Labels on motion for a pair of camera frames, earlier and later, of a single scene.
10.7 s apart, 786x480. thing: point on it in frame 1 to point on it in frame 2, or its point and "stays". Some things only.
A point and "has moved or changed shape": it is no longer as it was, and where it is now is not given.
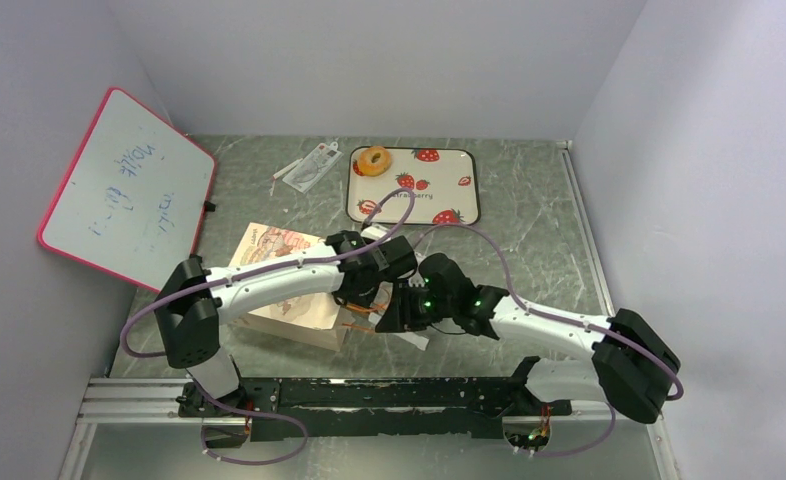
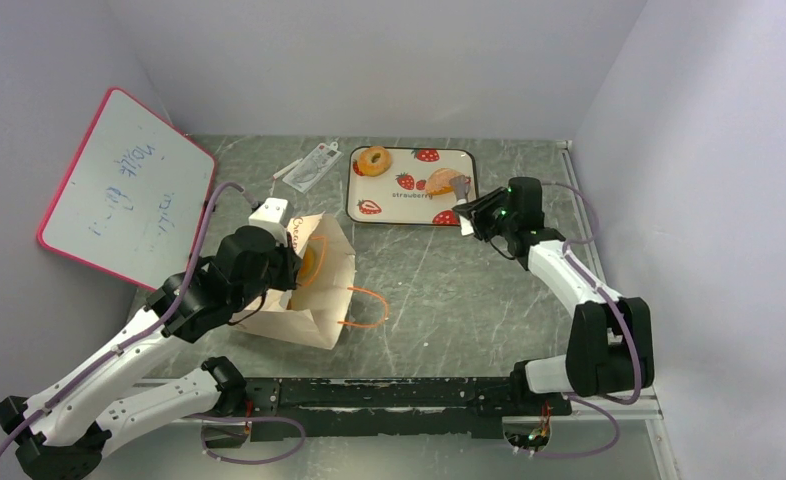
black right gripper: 400,312 to 474,211
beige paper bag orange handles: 313,316 has moved or changed shape
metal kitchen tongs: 414,339 to 461,188
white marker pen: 288,167 stays
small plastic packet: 313,167 stays
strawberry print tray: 444,181 stays
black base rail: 389,407 stays
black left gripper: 362,302 to 291,265
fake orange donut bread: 368,167 stays
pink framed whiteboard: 132,199 stays
